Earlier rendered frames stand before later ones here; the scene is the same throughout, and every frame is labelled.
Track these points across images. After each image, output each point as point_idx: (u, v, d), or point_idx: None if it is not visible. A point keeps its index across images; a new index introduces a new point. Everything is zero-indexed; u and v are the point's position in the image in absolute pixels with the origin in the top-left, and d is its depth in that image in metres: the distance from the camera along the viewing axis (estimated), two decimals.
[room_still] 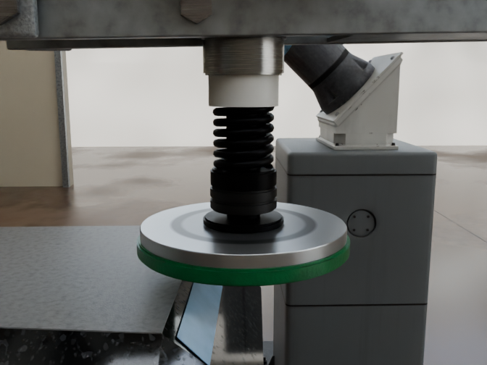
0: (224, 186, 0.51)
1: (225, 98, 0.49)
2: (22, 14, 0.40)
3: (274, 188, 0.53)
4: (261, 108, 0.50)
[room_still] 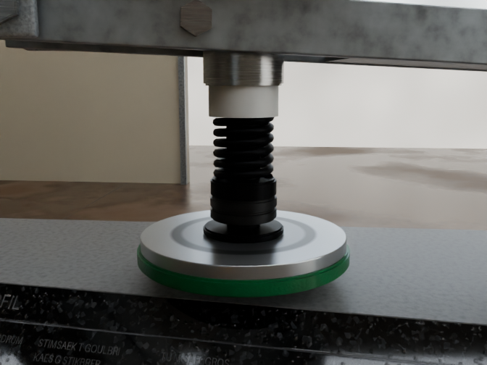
0: (224, 196, 0.51)
1: (225, 108, 0.49)
2: (22, 14, 0.40)
3: (274, 198, 0.53)
4: (261, 119, 0.50)
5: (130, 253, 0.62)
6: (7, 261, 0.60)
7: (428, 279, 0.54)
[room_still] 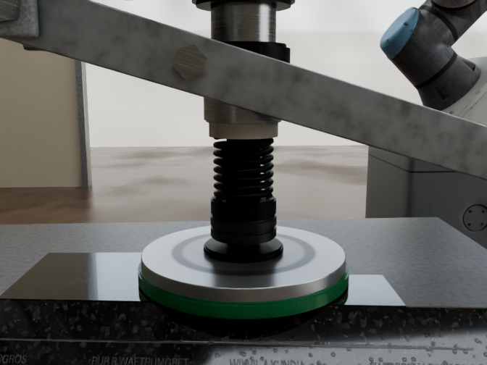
0: (224, 216, 0.52)
1: (225, 129, 0.50)
2: (22, 14, 0.40)
3: (274, 217, 0.54)
4: None
5: None
6: None
7: None
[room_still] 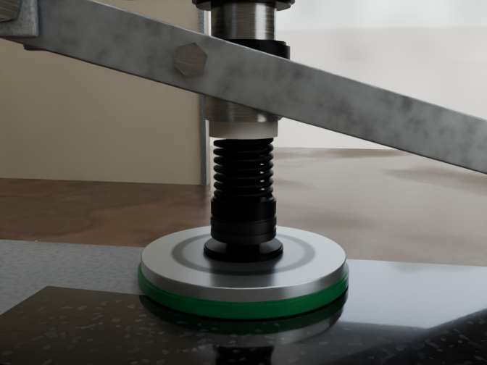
0: (224, 216, 0.52)
1: (225, 129, 0.50)
2: (22, 14, 0.40)
3: (274, 216, 0.54)
4: (261, 139, 0.50)
5: None
6: None
7: (259, 334, 0.42)
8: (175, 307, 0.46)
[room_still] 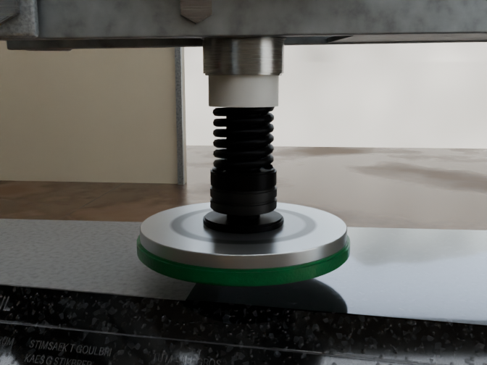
0: (224, 186, 0.51)
1: (225, 98, 0.49)
2: (22, 14, 0.40)
3: (274, 188, 0.53)
4: (261, 108, 0.50)
5: (123, 254, 0.62)
6: None
7: (421, 279, 0.54)
8: (198, 279, 0.45)
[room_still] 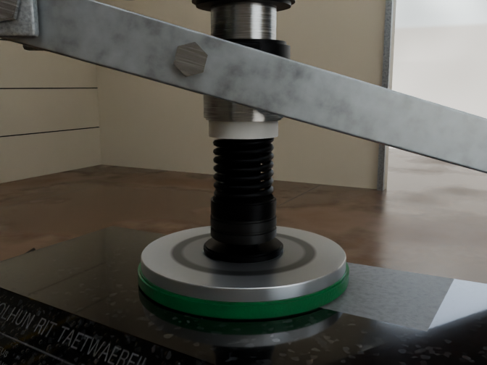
0: (224, 216, 0.52)
1: (225, 129, 0.50)
2: (22, 14, 0.40)
3: (274, 216, 0.54)
4: (261, 139, 0.50)
5: None
6: (150, 299, 0.49)
7: None
8: (242, 316, 0.45)
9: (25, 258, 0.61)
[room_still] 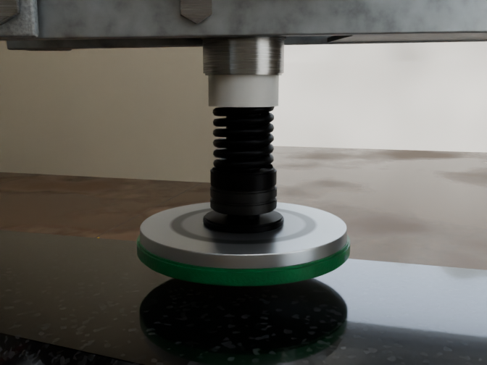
0: (224, 186, 0.51)
1: (225, 98, 0.49)
2: (22, 14, 0.40)
3: (274, 188, 0.53)
4: (261, 108, 0.50)
5: (92, 284, 0.53)
6: None
7: (451, 353, 0.39)
8: None
9: None
